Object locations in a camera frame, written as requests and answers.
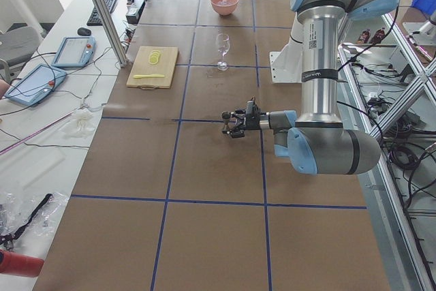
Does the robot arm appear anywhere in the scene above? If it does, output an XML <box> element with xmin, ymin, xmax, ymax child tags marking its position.
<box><xmin>222</xmin><ymin>0</ymin><xmax>400</xmax><ymax>174</ymax></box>

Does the grey office chair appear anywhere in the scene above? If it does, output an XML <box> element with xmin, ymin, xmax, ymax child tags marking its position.
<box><xmin>1</xmin><ymin>26</ymin><xmax>41</xmax><ymax>83</ymax></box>

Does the yellow plastic knife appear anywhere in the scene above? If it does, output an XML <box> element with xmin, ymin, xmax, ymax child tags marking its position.
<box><xmin>133</xmin><ymin>74</ymin><xmax>166</xmax><ymax>79</ymax></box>

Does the aluminium frame post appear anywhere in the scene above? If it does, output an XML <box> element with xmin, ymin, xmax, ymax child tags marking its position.
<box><xmin>92</xmin><ymin>0</ymin><xmax>128</xmax><ymax>67</ymax></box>

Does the bamboo cutting board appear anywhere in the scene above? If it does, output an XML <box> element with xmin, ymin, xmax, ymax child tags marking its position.
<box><xmin>126</xmin><ymin>46</ymin><xmax>178</xmax><ymax>89</ymax></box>

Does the teach pendant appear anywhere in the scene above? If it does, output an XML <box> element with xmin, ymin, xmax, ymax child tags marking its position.
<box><xmin>52</xmin><ymin>36</ymin><xmax>96</xmax><ymax>70</ymax></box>
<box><xmin>5</xmin><ymin>64</ymin><xmax>67</xmax><ymax>106</ymax></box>

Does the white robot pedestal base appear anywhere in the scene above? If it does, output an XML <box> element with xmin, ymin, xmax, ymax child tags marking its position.
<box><xmin>269</xmin><ymin>16</ymin><xmax>303</xmax><ymax>83</ymax></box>

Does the teach pendant near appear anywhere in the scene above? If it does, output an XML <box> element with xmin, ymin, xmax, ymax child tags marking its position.
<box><xmin>5</xmin><ymin>64</ymin><xmax>67</xmax><ymax>106</ymax></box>

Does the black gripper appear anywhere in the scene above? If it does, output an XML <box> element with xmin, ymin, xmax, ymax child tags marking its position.
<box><xmin>221</xmin><ymin>105</ymin><xmax>261</xmax><ymax>138</ymax></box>

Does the black computer mouse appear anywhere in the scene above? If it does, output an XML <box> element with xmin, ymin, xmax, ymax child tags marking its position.
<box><xmin>77</xmin><ymin>27</ymin><xmax>92</xmax><ymax>36</ymax></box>

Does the pink bowl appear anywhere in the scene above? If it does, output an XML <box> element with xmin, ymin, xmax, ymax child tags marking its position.
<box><xmin>210</xmin><ymin>0</ymin><xmax>239</xmax><ymax>16</ymax></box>

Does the white crumpled cloth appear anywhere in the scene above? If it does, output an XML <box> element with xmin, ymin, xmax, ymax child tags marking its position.
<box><xmin>60</xmin><ymin>108</ymin><xmax>95</xmax><ymax>138</ymax></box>

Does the black strap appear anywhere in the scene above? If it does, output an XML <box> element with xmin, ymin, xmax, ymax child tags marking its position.
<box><xmin>0</xmin><ymin>193</ymin><xmax>54</xmax><ymax>247</ymax></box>

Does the red cylinder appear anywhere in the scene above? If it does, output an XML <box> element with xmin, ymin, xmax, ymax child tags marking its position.
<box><xmin>0</xmin><ymin>250</ymin><xmax>44</xmax><ymax>277</ymax></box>

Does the clear plastic bag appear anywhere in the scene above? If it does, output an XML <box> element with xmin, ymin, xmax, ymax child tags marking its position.
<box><xmin>1</xmin><ymin>187</ymin><xmax>69</xmax><ymax>240</ymax></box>

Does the clear wine glass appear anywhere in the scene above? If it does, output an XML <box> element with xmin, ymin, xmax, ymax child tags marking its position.
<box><xmin>216</xmin><ymin>33</ymin><xmax>230</xmax><ymax>71</ymax></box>

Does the black keyboard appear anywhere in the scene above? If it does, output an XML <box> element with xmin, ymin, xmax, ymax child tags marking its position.
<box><xmin>86</xmin><ymin>0</ymin><xmax>119</xmax><ymax>27</ymax></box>

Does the steel jigger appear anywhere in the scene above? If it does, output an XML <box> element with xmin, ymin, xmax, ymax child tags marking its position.
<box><xmin>221</xmin><ymin>111</ymin><xmax>232</xmax><ymax>134</ymax></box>

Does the black power box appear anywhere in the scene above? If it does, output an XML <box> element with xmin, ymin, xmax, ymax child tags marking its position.
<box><xmin>125</xmin><ymin>0</ymin><xmax>145</xmax><ymax>25</ymax></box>

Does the teach pendant far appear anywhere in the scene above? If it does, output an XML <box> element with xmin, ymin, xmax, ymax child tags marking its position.
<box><xmin>52</xmin><ymin>36</ymin><xmax>96</xmax><ymax>70</ymax></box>

